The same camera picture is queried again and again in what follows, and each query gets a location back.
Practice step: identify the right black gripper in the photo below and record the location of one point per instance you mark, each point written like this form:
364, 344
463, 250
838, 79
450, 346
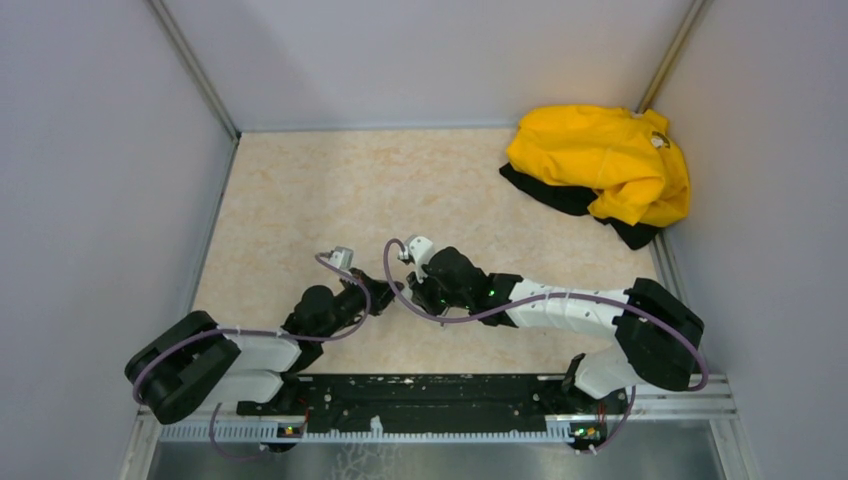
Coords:
422, 291

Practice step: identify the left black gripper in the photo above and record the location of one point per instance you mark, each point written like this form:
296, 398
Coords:
382, 294

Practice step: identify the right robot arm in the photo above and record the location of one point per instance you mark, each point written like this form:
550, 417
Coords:
653, 337

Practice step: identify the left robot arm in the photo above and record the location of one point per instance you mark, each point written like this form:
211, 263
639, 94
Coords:
197, 363

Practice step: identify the black garment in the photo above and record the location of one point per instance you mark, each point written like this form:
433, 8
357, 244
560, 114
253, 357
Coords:
575, 201

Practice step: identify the yellow garment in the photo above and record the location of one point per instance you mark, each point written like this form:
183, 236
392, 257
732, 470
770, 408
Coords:
628, 159

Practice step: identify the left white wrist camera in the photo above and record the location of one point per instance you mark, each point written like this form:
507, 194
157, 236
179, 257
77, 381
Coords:
341, 258

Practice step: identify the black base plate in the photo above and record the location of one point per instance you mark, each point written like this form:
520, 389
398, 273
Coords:
431, 403

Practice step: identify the aluminium frame rail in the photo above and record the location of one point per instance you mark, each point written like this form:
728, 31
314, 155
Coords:
647, 403

